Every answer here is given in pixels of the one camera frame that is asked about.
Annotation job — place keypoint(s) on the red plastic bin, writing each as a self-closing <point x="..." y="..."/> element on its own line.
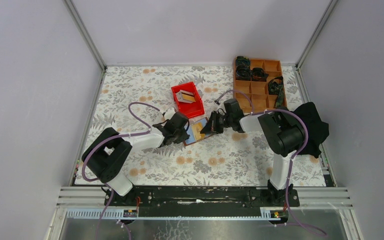
<point x="194" y="109"/>

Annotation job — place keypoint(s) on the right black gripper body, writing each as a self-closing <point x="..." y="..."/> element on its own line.
<point x="218" y="122"/>

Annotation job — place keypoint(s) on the floral table mat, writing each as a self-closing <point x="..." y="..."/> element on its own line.
<point x="133" y="96"/>

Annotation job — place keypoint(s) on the orange compartment tray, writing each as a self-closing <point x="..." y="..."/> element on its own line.
<point x="254" y="96"/>

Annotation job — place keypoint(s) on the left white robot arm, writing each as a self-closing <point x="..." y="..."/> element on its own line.
<point x="106" y="156"/>

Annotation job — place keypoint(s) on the brown leather card holder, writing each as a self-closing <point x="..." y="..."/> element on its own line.
<point x="191" y="139"/>

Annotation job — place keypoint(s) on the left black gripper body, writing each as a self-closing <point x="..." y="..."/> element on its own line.
<point x="180" y="137"/>

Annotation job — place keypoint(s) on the rolled camouflage belt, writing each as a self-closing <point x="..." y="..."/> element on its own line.
<point x="242" y="68"/>

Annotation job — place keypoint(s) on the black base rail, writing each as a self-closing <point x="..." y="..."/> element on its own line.
<point x="217" y="201"/>

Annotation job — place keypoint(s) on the black cloth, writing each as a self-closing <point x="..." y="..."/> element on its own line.
<point x="318" y="130"/>

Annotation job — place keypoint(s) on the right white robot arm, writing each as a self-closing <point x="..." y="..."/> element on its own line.
<point x="286" y="135"/>

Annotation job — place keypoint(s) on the perforated metal strip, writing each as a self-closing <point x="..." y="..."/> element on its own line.
<point x="132" y="214"/>

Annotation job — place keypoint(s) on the rolled black belt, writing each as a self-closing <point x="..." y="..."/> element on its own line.
<point x="258" y="74"/>

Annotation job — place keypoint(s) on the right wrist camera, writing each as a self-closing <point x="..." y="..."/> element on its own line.
<point x="219" y="102"/>

